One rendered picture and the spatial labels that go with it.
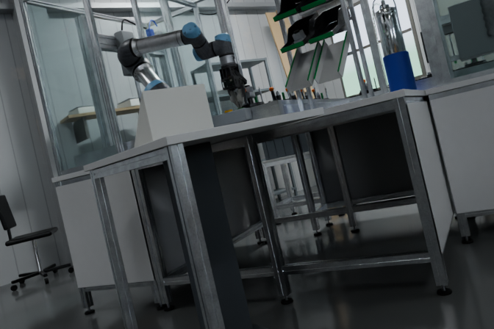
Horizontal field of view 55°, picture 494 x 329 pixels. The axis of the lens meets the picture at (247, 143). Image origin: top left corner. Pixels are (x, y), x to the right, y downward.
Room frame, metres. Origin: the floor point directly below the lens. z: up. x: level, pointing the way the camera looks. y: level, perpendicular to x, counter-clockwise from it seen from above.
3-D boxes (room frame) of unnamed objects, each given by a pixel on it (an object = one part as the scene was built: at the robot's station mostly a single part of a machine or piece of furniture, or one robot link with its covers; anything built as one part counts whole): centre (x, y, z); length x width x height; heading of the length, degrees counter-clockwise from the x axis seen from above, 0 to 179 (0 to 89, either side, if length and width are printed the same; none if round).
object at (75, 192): (3.39, 0.62, 0.43); 1.39 x 0.63 x 0.86; 153
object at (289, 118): (2.05, 0.22, 0.84); 0.90 x 0.70 x 0.03; 36
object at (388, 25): (2.94, -1.02, 1.32); 0.14 x 0.14 x 0.38
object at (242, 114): (2.35, 0.05, 0.93); 0.21 x 0.07 x 0.06; 63
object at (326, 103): (2.93, -0.34, 0.91); 1.24 x 0.33 x 0.10; 153
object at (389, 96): (2.90, -0.32, 0.84); 1.50 x 1.41 x 0.03; 63
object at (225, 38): (2.30, 0.00, 1.28); 0.09 x 0.08 x 0.11; 73
